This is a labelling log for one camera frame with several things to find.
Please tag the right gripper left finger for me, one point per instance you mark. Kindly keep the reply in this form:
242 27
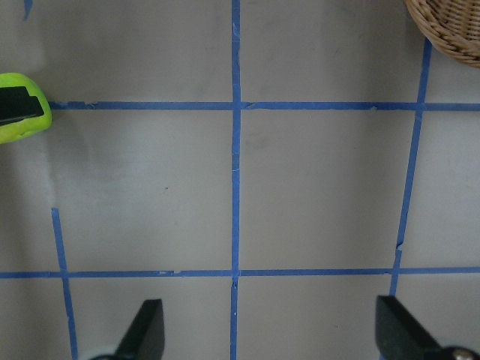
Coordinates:
144 338

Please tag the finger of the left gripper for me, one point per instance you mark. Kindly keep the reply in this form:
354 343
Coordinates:
17 105

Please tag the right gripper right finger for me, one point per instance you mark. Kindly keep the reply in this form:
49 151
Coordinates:
399 335

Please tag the green apple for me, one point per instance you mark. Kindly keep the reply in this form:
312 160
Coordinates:
28 127

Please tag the wicker basket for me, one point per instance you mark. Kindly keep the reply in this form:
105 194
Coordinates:
452 27

